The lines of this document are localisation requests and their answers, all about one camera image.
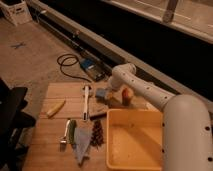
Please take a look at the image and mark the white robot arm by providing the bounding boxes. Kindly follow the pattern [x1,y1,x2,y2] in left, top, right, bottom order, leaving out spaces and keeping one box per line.
[108,63,213,171]

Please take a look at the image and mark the red yellow apple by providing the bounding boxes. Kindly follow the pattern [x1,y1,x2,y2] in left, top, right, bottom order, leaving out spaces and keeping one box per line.
[122,88,134,106]

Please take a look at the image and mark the blue power device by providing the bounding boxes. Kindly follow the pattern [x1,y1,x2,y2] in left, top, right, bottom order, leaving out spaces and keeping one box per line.
[80,59,105,82]

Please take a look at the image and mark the bunch of dark grapes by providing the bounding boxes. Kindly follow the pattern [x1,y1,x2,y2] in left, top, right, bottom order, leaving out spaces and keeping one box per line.
[91,120,104,146]

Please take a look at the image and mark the green cucumber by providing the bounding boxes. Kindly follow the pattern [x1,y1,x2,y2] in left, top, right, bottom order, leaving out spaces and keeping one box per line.
[69,120,77,145]

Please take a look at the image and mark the yellow plastic bin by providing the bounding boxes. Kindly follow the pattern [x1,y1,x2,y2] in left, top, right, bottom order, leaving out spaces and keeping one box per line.
[106,109,162,171]

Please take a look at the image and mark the grey folded cloth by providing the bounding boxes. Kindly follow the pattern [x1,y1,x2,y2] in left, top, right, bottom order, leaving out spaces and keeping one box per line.
[74,127,92,165]

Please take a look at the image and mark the yellow banana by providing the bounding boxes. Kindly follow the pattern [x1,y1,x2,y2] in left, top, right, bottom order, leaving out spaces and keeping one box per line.
[46,100,65,118]

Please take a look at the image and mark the silver metal utensil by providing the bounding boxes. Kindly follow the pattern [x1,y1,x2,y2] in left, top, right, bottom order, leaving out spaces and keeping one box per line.
[60,119,70,145]

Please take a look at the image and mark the black chair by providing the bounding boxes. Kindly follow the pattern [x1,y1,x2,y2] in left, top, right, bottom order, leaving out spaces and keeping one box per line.
[0,77,36,171]

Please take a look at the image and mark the white cardboard box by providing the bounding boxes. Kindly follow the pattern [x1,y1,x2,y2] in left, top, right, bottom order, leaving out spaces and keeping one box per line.
[0,0,32,26]

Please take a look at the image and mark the white handled utensil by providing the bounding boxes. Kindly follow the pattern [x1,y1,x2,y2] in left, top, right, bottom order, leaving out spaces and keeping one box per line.
[83,85,91,121]

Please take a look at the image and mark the black cable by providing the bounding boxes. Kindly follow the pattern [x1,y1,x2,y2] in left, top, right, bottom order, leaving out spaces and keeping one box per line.
[56,53,93,83]

